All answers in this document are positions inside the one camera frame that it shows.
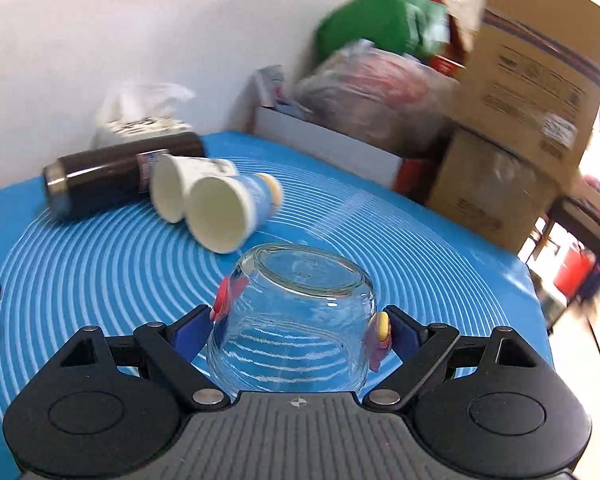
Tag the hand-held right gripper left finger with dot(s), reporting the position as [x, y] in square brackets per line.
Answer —
[192, 332]

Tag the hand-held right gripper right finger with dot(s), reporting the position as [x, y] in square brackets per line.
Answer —
[405, 332]

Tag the clear glass cup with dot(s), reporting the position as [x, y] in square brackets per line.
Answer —
[290, 330]

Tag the blue paper cup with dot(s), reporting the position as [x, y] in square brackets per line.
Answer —
[230, 210]

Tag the white paper cup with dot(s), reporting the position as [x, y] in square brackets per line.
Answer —
[172, 187]

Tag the blue ringed silicone mat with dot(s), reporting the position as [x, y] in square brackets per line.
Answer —
[105, 280]

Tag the plain brown cardboard box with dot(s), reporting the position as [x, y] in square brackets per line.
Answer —
[490, 195]

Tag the red container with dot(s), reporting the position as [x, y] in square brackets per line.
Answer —
[572, 267]

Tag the dark brown thermos bottle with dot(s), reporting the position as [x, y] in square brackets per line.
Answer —
[105, 172]

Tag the dark stool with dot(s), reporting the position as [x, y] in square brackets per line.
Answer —
[580, 220]

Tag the white open box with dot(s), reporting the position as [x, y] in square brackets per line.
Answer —
[320, 142]

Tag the white plastic bag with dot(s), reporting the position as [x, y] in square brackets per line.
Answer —
[130, 112]

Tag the clear plastic bag of items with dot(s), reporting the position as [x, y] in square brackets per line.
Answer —
[375, 95]

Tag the large printed cardboard box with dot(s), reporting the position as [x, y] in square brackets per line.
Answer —
[535, 70]

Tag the green bag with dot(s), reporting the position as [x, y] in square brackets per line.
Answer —
[380, 22]

